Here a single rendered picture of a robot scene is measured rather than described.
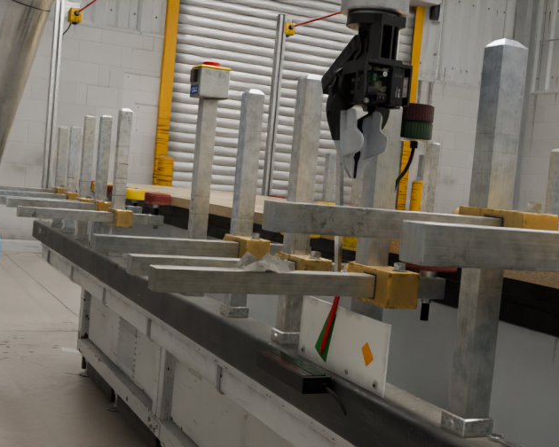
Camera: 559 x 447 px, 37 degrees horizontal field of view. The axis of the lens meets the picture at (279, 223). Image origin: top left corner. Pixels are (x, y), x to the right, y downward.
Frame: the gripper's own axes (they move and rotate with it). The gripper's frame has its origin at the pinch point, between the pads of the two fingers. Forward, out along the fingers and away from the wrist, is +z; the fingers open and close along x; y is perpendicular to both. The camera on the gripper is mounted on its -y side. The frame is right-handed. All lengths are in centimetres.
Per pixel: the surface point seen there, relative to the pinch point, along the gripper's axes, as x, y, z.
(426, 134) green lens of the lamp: 13.2, -2.5, -6.1
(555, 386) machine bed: 27.9, 12.9, 27.1
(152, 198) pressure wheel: 16, -148, 12
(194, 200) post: 6, -80, 9
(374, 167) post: 6.1, -4.1, -0.7
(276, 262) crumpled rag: -9.8, -0.3, 13.1
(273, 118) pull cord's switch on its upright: 116, -285, -28
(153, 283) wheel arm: -26.2, -0.7, 16.5
